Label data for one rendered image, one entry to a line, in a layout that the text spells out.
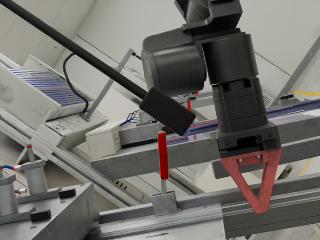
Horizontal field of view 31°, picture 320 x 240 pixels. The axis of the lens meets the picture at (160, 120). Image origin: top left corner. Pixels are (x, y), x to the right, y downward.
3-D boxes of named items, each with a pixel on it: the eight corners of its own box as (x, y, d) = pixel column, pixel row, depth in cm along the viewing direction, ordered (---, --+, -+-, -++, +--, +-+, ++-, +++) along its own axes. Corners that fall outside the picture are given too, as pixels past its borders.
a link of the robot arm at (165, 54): (230, -35, 64) (216, 4, 73) (130, -16, 63) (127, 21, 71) (262, 62, 61) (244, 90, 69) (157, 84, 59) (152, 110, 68)
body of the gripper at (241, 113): (220, 154, 62) (206, 87, 61) (218, 143, 72) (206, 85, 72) (280, 142, 61) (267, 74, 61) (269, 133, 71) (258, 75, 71)
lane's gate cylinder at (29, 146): (35, 161, 69) (31, 143, 69) (34, 162, 68) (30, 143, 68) (31, 162, 69) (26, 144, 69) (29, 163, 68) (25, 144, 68)
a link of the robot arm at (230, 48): (255, 22, 64) (240, 29, 69) (195, 34, 62) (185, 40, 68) (267, 83, 64) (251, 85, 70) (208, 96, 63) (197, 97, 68)
